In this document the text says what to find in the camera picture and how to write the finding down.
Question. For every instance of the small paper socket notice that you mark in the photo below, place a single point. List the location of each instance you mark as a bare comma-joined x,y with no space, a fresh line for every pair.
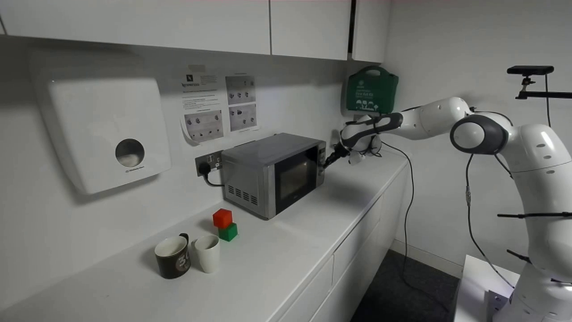
239,90
243,119

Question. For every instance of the dark printed mug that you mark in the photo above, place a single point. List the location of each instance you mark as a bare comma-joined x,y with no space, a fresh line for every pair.
171,260

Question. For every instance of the white paper towel dispenser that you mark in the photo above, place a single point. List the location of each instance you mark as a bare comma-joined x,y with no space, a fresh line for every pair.
89,131

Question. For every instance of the black stereo camera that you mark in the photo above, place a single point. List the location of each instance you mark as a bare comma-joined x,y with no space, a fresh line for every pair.
529,70

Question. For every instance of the green cube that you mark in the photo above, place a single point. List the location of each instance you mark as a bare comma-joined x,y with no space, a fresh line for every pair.
229,233

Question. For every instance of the wall socket behind microwave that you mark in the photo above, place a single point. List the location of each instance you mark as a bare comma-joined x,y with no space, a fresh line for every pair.
207,158

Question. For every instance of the white wall cabinet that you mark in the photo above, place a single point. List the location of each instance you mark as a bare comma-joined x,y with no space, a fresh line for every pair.
148,24

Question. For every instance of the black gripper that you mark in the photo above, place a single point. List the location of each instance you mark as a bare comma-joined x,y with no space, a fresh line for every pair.
357,138

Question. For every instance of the white robot mounting table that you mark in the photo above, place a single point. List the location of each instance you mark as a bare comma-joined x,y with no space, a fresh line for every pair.
475,287

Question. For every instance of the green first aid kit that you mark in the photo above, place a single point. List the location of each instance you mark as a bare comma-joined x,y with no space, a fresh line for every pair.
368,90

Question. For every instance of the paper notice with logo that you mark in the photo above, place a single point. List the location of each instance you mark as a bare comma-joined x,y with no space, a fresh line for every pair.
196,79

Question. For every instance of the black power plug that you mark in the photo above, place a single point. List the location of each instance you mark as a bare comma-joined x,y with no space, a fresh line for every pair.
204,169

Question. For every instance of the white base cabinet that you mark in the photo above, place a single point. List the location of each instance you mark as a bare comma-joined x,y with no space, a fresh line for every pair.
357,251

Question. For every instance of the white mug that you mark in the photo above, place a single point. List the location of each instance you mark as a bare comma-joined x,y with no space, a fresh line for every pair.
205,255

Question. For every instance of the red cube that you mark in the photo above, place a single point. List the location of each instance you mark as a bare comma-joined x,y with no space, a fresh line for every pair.
221,219

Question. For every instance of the silver microwave oven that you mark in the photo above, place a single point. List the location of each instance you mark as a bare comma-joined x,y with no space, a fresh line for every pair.
250,172

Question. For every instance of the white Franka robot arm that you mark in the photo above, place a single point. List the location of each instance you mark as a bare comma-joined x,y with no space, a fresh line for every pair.
434,117

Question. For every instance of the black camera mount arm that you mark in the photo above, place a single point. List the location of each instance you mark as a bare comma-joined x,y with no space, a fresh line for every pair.
550,94

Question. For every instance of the curled paper socket notice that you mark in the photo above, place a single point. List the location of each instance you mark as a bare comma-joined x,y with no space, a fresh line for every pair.
202,122

